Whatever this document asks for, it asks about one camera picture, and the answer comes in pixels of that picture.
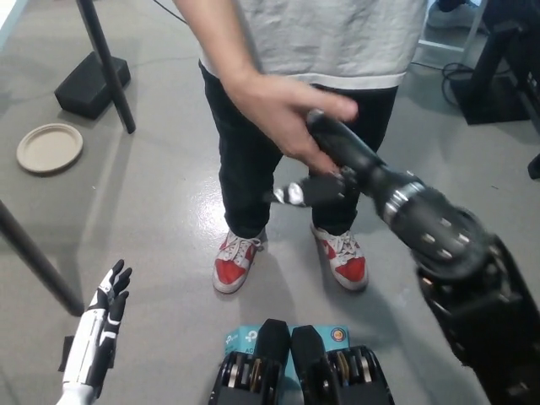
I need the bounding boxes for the white and black robot left hand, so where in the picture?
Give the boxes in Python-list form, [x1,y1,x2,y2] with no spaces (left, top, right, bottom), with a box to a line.
[57,258,133,392]

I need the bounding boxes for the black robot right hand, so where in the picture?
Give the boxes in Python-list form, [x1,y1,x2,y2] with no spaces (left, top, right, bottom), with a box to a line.
[262,108,392,208]

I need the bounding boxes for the person's bare right hand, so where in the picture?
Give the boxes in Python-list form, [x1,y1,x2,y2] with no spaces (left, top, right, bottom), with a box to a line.
[219,71,359,176]

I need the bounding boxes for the person in grey shirt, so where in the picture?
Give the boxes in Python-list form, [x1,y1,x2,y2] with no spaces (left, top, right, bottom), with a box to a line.
[197,0,427,240]

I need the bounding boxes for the red white person's left shoe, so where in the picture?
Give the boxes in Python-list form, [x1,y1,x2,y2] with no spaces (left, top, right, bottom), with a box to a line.
[310,223,370,292]

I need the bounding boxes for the red white person's shoe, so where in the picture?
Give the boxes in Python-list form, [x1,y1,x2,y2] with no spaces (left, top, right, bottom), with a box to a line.
[212,229,267,295]
[310,223,370,292]

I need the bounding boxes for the red white person's right shoe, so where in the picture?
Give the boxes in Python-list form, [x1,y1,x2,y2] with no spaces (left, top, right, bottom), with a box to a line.
[212,229,267,295]

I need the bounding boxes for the black robot body left block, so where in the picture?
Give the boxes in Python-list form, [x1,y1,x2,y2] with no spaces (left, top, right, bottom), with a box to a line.
[208,319,292,405]

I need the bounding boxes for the teal router box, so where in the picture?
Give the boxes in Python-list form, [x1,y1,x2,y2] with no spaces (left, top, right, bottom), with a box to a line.
[223,324,350,383]

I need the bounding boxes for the black equipment stand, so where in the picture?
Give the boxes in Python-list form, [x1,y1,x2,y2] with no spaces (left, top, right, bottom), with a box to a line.
[449,20,540,127]

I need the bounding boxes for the grey sneaker of bystander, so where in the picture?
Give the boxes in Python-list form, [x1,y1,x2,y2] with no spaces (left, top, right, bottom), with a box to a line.
[425,2,486,31]

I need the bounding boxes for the thin black slanted pole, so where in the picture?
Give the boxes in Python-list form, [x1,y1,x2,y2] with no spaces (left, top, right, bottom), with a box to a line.
[74,0,137,135]

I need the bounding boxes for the black foam block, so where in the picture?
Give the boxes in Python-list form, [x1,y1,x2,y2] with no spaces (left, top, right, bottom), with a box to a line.
[53,51,131,120]

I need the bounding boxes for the beige paper plate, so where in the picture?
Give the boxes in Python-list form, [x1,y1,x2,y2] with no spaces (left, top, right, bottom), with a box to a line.
[15,122,84,177]

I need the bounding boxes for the black floor cable loop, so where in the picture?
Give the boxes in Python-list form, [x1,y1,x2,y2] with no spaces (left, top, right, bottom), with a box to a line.
[440,62,474,107]

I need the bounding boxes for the white metal frame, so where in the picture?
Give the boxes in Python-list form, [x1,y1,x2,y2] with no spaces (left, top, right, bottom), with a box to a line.
[414,0,490,55]

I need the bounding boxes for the thin black floor cable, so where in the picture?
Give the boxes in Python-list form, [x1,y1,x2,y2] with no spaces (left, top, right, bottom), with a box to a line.
[152,0,189,25]

